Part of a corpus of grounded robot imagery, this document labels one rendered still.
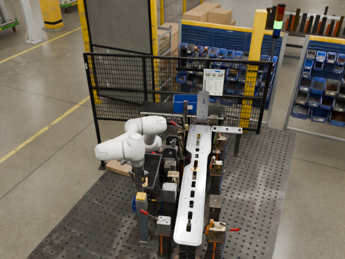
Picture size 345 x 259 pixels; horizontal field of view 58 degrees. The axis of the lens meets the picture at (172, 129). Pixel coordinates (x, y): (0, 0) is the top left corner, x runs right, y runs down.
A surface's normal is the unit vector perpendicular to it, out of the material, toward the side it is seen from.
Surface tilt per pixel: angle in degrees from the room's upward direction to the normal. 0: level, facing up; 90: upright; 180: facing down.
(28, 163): 0
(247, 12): 90
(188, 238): 0
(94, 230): 0
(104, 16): 90
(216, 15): 90
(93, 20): 91
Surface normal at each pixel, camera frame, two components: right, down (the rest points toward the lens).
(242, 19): -0.40, 0.51
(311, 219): 0.00, -0.82
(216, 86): -0.13, 0.56
